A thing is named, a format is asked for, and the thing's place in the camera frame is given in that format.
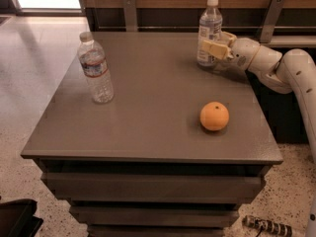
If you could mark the clear upright water bottle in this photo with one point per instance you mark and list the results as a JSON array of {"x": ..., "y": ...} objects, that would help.
[{"x": 93, "y": 61}]

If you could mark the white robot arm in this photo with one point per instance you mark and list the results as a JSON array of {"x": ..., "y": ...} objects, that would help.
[{"x": 294, "y": 72}]

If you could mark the grey drawer cabinet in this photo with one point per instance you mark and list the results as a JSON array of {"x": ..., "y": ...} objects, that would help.
[{"x": 142, "y": 165}]

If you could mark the orange fruit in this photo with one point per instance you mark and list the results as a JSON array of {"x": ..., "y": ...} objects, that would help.
[{"x": 214, "y": 116}]

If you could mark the right metal bracket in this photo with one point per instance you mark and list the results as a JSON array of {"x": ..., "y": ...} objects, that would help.
[{"x": 267, "y": 29}]

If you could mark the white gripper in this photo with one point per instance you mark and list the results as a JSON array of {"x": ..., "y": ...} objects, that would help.
[{"x": 243, "y": 53}]

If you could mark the black object on floor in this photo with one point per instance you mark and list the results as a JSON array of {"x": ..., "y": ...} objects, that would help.
[{"x": 17, "y": 218}]

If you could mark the left metal bracket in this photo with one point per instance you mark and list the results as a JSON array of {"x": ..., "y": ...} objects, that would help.
[{"x": 130, "y": 15}]

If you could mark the metal bracket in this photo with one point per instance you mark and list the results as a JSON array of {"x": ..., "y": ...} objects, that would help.
[
  {"x": 267, "y": 29},
  {"x": 130, "y": 15}
]

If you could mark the blue label plastic bottle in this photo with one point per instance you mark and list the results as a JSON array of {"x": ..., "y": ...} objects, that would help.
[{"x": 210, "y": 23}]

